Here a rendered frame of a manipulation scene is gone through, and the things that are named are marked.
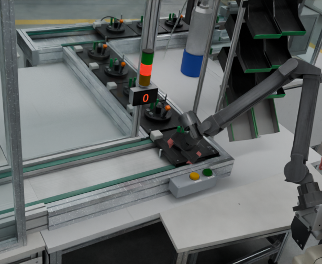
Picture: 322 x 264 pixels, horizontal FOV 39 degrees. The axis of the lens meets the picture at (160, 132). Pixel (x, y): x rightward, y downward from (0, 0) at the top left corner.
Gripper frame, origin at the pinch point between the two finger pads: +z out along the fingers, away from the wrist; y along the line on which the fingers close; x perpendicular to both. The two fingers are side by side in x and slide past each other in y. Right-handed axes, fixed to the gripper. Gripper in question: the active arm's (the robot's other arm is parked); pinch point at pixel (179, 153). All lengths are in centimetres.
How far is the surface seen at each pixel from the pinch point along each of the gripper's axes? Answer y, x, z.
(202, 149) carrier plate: 6.4, 17.5, 11.3
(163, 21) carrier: -78, 133, 86
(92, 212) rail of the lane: -9.9, -41.4, 9.9
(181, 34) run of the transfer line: -59, 126, 76
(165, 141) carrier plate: -9.1, 10.0, 16.1
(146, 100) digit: -26.6, 8.5, -1.3
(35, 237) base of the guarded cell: -19, -63, 11
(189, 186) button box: 12.4, -6.4, 3.4
